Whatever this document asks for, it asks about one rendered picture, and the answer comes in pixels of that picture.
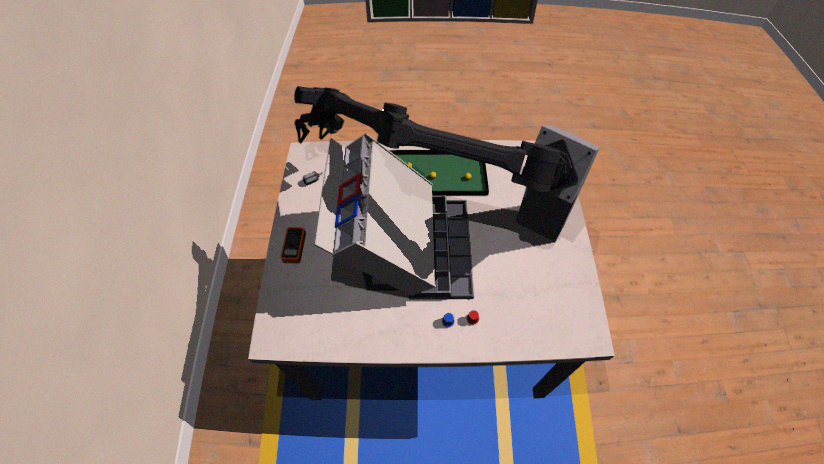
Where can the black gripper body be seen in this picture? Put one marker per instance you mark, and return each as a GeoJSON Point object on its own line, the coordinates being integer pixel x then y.
{"type": "Point", "coordinates": [306, 117]}

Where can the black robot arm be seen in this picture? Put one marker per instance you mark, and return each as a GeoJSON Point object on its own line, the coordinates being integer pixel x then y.
{"type": "Point", "coordinates": [539, 171]}

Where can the red square band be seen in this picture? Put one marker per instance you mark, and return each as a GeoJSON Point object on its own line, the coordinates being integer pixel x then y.
{"type": "Point", "coordinates": [356, 192]}

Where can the blue square band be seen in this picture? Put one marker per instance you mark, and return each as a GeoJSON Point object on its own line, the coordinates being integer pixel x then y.
{"type": "Point", "coordinates": [337, 223]}

